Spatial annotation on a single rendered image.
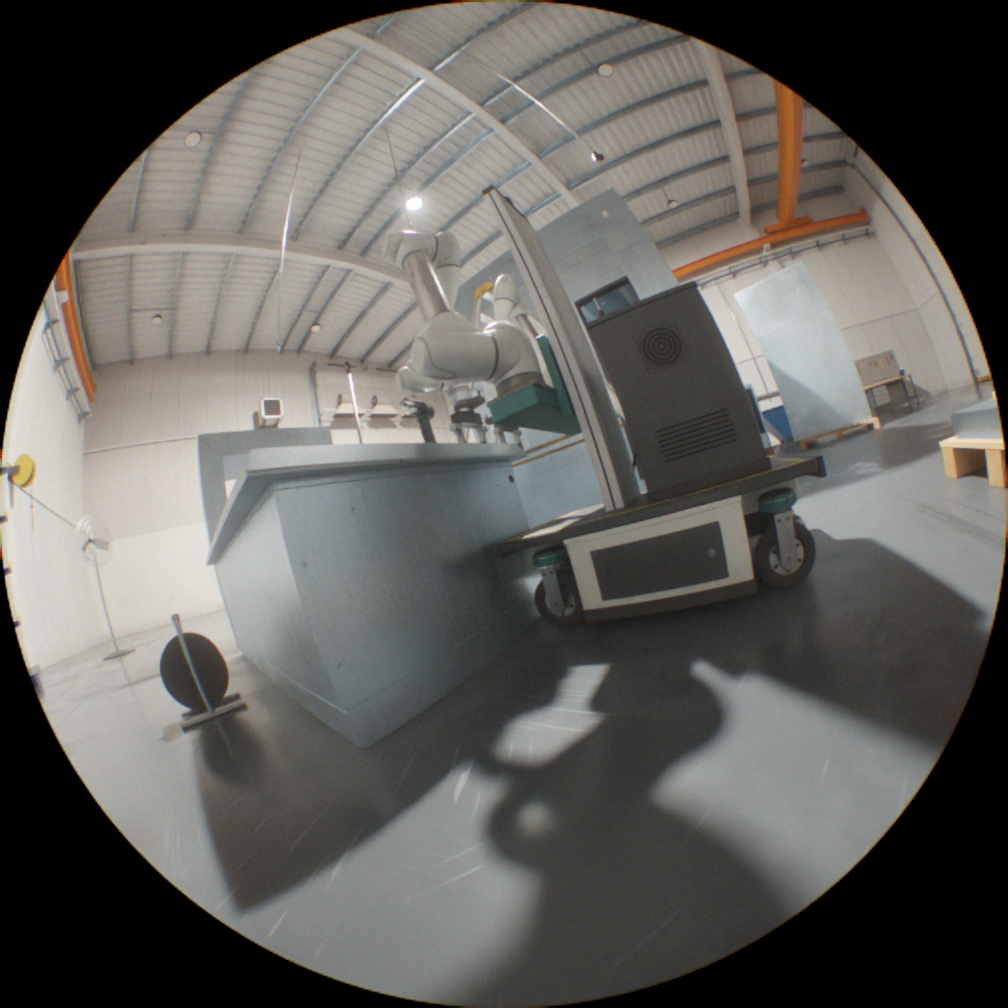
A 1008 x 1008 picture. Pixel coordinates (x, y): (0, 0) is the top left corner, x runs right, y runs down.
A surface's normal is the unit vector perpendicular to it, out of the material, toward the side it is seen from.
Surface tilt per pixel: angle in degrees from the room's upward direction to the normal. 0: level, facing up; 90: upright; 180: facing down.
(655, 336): 90
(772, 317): 90
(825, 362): 90
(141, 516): 90
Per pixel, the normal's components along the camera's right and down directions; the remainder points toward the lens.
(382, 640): 0.79, -0.25
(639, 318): -0.53, 0.13
